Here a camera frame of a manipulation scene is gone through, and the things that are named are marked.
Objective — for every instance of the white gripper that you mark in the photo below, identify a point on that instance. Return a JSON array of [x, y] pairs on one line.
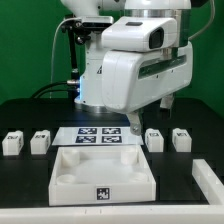
[[132, 80]]

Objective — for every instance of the white square tabletop part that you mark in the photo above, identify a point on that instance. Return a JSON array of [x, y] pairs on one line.
[[101, 174]]

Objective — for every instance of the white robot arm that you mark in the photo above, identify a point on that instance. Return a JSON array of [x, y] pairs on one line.
[[90, 96]]

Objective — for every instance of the white sheet with fiducial tags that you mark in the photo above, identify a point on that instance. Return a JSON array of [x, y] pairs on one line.
[[70, 136]]

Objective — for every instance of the white L-shaped obstacle fixture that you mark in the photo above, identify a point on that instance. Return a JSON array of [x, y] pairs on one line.
[[210, 185]]

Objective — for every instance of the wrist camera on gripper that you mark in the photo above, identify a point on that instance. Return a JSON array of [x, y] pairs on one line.
[[140, 34]]

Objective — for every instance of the black camera stand pole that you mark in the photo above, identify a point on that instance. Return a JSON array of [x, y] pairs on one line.
[[74, 67]]

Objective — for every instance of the black camera on stand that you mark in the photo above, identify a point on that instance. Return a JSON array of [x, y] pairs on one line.
[[83, 26]]

